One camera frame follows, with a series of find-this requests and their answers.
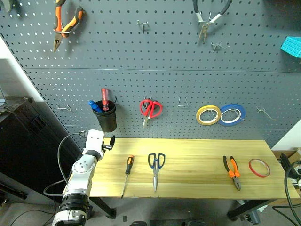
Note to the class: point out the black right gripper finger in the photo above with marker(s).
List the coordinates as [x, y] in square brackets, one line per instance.
[285, 164]

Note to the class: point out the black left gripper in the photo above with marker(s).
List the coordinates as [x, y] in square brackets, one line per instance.
[107, 147]

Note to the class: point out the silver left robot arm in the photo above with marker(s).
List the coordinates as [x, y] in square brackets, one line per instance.
[81, 169]

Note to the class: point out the black cup holder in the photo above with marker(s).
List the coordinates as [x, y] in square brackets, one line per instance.
[107, 120]

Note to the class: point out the grey metal pegboard wall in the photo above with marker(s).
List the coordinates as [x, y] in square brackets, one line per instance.
[164, 58]

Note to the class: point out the cardboard box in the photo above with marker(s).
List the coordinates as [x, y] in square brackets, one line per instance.
[285, 154]

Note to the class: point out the orange black screwdriver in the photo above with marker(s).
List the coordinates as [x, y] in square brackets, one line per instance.
[129, 163]

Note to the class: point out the red tape roll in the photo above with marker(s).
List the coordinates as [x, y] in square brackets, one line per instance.
[250, 168]

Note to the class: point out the blue marker in cup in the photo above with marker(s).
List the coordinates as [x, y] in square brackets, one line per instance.
[94, 106]

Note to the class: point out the orange black combination pliers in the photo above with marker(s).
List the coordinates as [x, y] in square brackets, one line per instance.
[234, 174]

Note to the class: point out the blue black scissors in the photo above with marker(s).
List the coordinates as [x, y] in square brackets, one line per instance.
[155, 176]

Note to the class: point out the metal pegboard hook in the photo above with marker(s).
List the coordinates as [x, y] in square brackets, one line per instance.
[219, 46]
[143, 24]
[264, 112]
[183, 103]
[64, 107]

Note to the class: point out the black table leg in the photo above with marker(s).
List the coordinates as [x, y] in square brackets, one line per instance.
[249, 208]
[103, 208]

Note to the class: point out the blue tape roll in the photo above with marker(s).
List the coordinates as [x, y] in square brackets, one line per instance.
[242, 110]

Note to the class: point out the black cabinet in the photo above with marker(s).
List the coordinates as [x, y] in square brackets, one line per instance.
[28, 146]

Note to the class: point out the dark rounded shape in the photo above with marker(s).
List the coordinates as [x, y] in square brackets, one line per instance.
[138, 223]

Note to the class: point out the yellow tape roll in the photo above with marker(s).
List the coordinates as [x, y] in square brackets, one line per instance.
[198, 117]

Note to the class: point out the teal foam block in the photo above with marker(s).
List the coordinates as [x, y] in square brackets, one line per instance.
[292, 47]

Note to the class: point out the orange black long-nose pliers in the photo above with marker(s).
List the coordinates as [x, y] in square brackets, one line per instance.
[58, 14]

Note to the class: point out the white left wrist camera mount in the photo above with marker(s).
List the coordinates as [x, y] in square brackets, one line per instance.
[94, 141]

